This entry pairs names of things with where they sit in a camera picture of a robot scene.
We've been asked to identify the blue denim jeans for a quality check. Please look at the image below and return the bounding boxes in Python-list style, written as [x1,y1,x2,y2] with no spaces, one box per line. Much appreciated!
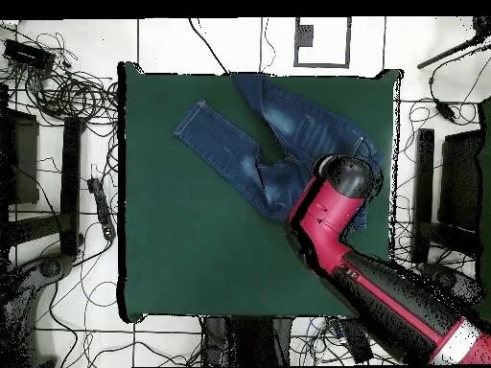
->
[173,72,385,233]

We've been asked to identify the dark flat panel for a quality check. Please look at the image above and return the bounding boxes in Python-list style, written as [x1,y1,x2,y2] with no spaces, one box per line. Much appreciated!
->
[0,106,40,206]
[437,128,485,231]

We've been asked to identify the dark green table cloth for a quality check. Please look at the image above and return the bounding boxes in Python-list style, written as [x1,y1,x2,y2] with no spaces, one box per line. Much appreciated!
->
[116,60,404,323]

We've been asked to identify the black power strip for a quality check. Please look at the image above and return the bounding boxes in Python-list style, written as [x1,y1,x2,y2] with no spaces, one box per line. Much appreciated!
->
[329,316,374,364]
[86,176,117,242]

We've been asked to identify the black wheeled chair base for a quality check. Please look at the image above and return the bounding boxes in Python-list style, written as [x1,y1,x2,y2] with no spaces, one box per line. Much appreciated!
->
[0,252,76,367]
[417,262,485,308]

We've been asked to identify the black power adapter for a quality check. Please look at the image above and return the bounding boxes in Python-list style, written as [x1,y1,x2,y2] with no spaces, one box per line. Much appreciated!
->
[434,100,457,123]

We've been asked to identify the black tripod pole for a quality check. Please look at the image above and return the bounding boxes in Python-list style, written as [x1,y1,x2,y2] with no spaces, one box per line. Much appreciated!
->
[416,16,491,70]

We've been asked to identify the black electronics box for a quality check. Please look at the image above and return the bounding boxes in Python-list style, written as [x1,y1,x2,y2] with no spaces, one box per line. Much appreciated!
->
[2,38,57,72]

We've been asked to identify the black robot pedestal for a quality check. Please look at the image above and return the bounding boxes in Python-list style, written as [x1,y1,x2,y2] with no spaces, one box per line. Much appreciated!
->
[201,315,293,367]

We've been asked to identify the black floor cable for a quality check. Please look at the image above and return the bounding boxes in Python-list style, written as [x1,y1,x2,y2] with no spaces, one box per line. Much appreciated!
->
[187,17,232,75]

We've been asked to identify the black stand base frame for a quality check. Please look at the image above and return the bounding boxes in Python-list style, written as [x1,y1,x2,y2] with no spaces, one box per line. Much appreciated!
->
[5,115,86,258]
[411,127,482,265]

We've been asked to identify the grey square floor frame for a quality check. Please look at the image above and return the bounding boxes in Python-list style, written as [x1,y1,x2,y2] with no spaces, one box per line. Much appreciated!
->
[293,16,352,69]

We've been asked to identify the black cable tangle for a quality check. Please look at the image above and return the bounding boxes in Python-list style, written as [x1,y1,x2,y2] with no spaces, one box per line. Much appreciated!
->
[0,30,120,127]

